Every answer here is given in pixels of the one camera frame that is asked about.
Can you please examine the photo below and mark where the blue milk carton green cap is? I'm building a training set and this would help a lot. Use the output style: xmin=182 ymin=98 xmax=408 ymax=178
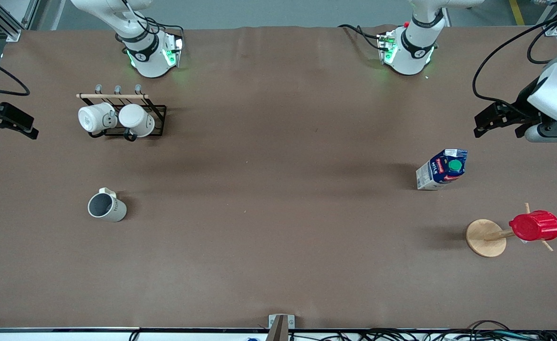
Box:
xmin=416 ymin=149 xmax=468 ymax=191

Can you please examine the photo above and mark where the white ribbed mug grey inside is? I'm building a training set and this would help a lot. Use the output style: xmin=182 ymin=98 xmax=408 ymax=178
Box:
xmin=88 ymin=188 xmax=127 ymax=223

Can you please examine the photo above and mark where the red ribbed cup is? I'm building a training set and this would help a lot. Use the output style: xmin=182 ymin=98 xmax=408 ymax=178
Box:
xmin=509 ymin=210 xmax=557 ymax=242

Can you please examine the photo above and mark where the white mug with round print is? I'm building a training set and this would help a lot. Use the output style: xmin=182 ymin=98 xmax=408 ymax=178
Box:
xmin=78 ymin=102 xmax=117 ymax=134

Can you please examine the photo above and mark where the wooden mug tree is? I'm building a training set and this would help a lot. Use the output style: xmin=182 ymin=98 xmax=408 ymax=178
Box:
xmin=466 ymin=203 xmax=557 ymax=258

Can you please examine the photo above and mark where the plain white mug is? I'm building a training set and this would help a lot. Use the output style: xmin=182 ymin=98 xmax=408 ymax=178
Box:
xmin=118 ymin=104 xmax=156 ymax=142

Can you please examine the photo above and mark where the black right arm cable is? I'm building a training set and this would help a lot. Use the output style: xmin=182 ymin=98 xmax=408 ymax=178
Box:
xmin=0 ymin=50 xmax=31 ymax=97

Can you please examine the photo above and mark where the long black left arm cable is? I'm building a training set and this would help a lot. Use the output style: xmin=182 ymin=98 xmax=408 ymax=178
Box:
xmin=472 ymin=17 xmax=557 ymax=108

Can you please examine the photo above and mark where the short black left arm cable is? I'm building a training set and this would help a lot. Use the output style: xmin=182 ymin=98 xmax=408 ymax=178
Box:
xmin=526 ymin=26 xmax=557 ymax=65

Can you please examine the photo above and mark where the aluminium frame profile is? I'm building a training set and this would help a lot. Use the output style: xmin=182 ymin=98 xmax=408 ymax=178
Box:
xmin=0 ymin=0 xmax=40 ymax=42

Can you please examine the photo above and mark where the black wire mug rack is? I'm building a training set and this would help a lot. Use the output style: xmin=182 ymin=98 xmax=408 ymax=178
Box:
xmin=76 ymin=84 xmax=167 ymax=141

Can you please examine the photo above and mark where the black left base cable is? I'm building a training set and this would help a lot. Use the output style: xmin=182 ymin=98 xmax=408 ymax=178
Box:
xmin=337 ymin=24 xmax=384 ymax=51

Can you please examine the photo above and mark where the black base cable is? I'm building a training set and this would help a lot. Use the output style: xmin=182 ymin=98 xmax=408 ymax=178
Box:
xmin=120 ymin=0 xmax=185 ymax=39
xmin=337 ymin=24 xmax=384 ymax=51

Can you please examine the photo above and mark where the black right base cable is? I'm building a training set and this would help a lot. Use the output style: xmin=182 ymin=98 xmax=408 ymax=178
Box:
xmin=120 ymin=0 xmax=185 ymax=39

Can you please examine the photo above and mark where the black looped floor cable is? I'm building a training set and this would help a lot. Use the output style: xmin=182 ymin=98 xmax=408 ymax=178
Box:
xmin=468 ymin=320 xmax=512 ymax=333

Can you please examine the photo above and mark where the black tangled floor cable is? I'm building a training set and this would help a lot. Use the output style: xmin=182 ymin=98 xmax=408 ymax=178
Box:
xmin=354 ymin=328 xmax=557 ymax=341

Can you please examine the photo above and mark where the metal bracket with wooden post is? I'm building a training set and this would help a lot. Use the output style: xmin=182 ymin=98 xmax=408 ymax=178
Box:
xmin=268 ymin=314 xmax=295 ymax=341

